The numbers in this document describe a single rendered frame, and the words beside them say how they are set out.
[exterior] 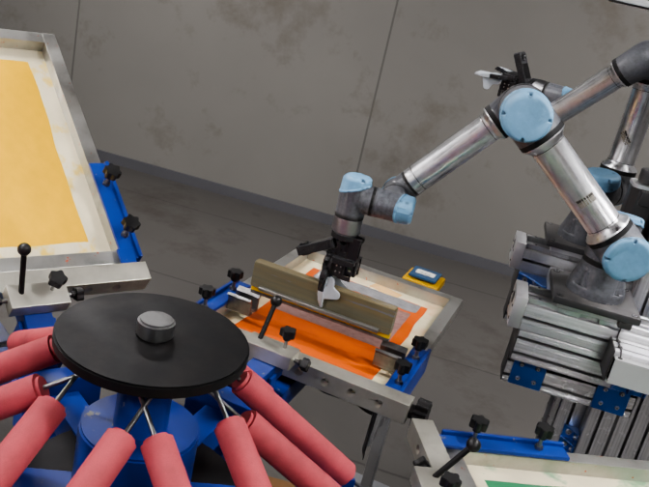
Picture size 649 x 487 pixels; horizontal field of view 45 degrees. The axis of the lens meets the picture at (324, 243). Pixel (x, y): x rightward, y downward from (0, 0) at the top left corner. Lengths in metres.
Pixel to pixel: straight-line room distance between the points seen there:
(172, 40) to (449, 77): 2.11
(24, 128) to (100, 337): 1.04
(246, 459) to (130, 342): 0.26
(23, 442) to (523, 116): 1.25
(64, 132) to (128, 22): 4.24
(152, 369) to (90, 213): 0.94
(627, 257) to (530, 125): 0.39
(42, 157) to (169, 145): 4.30
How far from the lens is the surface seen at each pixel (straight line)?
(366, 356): 2.18
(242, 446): 1.23
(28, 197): 2.08
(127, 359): 1.23
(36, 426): 1.23
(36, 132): 2.23
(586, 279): 2.17
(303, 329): 2.24
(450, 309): 2.53
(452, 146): 2.06
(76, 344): 1.26
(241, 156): 6.23
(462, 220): 6.00
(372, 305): 2.06
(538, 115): 1.88
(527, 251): 2.64
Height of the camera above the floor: 1.94
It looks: 20 degrees down
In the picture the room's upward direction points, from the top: 13 degrees clockwise
